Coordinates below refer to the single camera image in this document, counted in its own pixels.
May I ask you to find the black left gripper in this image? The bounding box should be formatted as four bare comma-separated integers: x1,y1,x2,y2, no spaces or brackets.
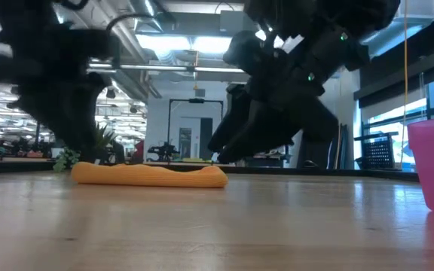
0,23,122,163

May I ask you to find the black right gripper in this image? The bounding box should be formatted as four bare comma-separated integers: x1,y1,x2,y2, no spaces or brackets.
207,37,371,169

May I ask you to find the orange microfiber towel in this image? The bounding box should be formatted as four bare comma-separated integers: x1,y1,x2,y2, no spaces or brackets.
70,161,230,189

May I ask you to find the small green potted plant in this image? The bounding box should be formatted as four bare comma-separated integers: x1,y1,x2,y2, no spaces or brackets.
53,123,119,173

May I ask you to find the dark background desk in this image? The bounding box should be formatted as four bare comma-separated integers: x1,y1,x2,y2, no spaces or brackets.
0,155,57,182

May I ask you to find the red chair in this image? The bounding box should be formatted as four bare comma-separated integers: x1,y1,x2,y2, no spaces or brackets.
133,139,145,163

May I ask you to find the black leaning panel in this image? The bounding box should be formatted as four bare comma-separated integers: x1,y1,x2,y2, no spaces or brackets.
329,123,349,169

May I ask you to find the long ceiling light bar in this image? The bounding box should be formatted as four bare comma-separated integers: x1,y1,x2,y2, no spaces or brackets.
87,62,246,75

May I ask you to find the silver ceiling air duct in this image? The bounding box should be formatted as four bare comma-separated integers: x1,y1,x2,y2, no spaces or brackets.
50,0,165,103

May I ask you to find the black left wrist camera cable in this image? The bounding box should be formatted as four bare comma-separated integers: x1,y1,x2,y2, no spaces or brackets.
105,13,156,35

